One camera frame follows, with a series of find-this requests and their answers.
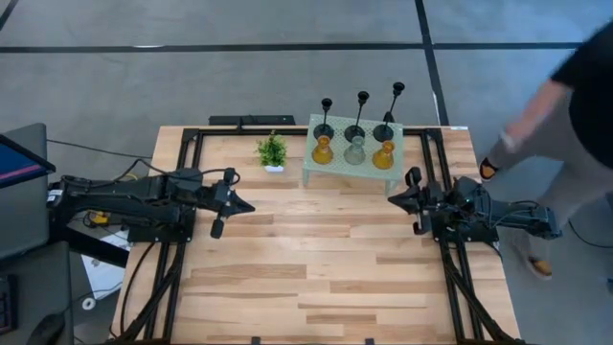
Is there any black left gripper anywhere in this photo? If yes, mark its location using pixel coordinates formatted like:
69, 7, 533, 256
210, 167, 256, 240

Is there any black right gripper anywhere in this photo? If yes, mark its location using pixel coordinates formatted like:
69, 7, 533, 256
388, 166, 447, 236

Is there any amber glass candle holder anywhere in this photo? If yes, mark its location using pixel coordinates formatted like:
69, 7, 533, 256
311, 135, 335, 166
372, 140, 397, 171

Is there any tall black candlestick holder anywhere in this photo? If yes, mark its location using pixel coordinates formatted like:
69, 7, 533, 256
373, 81, 406, 144
313, 98, 335, 141
343, 90, 371, 144

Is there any clear ribbed glass candle holder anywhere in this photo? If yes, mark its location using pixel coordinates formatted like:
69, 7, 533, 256
343, 135, 368, 166

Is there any small potted green plant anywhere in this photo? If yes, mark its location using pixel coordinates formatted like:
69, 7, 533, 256
257, 129, 288, 173

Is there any green mesh metal shelf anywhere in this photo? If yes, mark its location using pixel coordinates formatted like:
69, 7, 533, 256
301, 113, 406, 196

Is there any black power strip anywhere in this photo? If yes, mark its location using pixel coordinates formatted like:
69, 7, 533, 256
209, 114, 297, 127

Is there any black support beam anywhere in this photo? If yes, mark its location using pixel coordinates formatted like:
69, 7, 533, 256
61, 229, 130, 268

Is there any white paper sheet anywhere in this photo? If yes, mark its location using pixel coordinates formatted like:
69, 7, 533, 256
79, 232, 128, 301

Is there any person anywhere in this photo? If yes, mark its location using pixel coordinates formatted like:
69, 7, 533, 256
478, 21, 613, 282

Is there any grey desk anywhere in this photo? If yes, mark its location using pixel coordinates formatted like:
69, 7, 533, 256
0, 123, 74, 345

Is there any laptop with blue screen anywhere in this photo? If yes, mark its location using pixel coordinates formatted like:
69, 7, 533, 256
0, 132, 57, 178

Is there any black computer mouse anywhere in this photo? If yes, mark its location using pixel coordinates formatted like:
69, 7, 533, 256
26, 313, 66, 345

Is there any black keyboard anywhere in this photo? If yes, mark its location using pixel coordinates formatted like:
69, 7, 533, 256
0, 275, 18, 336

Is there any black aluminium table frame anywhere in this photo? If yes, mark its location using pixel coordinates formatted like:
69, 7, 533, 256
102, 126, 528, 345

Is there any thin black floor cable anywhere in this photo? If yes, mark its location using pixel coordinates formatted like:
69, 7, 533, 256
46, 138, 153, 159

